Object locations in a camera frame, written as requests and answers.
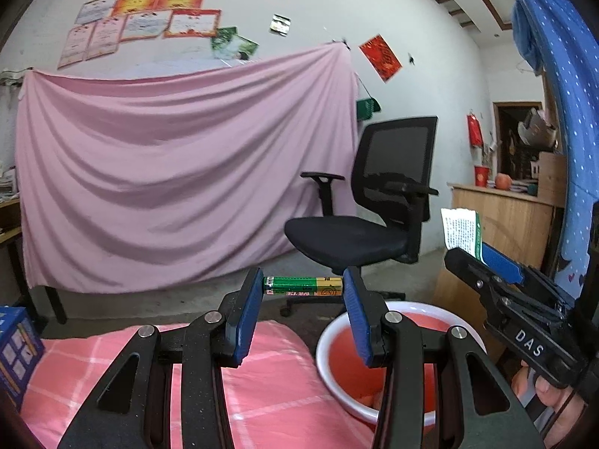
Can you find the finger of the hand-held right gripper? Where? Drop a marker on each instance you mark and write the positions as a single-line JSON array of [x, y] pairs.
[[500, 262], [472, 273]]

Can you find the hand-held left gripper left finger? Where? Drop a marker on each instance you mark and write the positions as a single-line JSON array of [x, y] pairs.
[[248, 308]]

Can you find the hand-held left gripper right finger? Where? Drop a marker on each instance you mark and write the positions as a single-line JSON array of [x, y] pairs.
[[358, 318]]

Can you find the red basin with white rim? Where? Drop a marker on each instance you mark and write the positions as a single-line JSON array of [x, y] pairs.
[[341, 360]]

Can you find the white leaflet with green edge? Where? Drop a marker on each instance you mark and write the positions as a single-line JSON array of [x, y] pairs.
[[461, 229]]

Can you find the green and gold battery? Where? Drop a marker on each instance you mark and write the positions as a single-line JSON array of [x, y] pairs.
[[299, 285]]

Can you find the person's right hand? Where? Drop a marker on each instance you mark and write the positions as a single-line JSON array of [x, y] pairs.
[[550, 407]]

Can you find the wooden counter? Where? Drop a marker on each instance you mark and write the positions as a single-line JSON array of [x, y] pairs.
[[514, 215]]

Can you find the orange fruit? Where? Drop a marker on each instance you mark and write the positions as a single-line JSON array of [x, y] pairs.
[[503, 181]]

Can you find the pink checkered blanket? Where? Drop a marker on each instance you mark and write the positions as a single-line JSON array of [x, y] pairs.
[[281, 383]]

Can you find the red cup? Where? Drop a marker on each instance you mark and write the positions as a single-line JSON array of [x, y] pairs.
[[482, 177]]

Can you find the cardboard box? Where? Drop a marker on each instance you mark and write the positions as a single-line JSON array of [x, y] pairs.
[[550, 175]]

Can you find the red hanging ornament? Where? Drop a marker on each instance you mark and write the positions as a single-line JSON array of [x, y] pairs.
[[475, 131]]

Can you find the black office chair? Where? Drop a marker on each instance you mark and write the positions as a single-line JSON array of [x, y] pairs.
[[397, 159]]

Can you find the grey bundle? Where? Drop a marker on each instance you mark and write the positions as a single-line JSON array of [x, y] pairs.
[[538, 128]]

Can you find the pink hanging sheet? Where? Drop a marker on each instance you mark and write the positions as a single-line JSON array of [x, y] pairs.
[[164, 173]]

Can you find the blue dotted curtain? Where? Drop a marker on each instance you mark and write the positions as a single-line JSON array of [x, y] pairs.
[[561, 79]]

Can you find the green basket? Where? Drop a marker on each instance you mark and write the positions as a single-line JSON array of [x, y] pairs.
[[367, 107]]

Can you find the blue box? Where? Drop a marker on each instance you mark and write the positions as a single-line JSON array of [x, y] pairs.
[[18, 351]]

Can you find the stack of papers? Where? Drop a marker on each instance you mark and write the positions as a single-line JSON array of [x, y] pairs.
[[8, 182]]

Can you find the red wall poster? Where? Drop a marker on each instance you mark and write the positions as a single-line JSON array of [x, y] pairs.
[[381, 58]]

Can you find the green wall photo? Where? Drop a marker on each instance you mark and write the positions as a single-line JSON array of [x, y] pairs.
[[234, 44]]

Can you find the small wall photo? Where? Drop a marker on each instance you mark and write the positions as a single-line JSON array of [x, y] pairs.
[[280, 24]]

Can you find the group of wall certificates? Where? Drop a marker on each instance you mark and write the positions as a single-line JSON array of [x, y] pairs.
[[140, 14]]

